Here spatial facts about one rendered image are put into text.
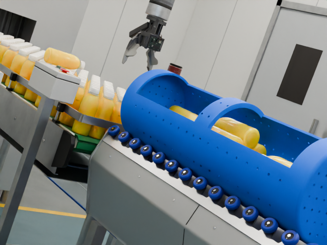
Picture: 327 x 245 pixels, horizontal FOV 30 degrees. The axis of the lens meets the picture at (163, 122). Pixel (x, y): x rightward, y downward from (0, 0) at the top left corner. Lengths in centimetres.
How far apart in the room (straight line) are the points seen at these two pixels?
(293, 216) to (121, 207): 74
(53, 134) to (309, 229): 112
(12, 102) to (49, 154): 46
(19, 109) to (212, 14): 490
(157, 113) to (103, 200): 42
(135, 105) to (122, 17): 501
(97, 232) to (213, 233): 64
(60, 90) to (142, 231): 59
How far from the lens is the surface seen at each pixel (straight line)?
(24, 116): 260
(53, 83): 220
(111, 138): 224
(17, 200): 239
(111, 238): 292
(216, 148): 175
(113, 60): 711
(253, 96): 640
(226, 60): 691
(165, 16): 231
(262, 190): 162
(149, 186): 197
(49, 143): 236
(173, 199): 187
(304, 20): 625
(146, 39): 230
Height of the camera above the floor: 129
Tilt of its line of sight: 6 degrees down
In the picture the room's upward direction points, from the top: 20 degrees clockwise
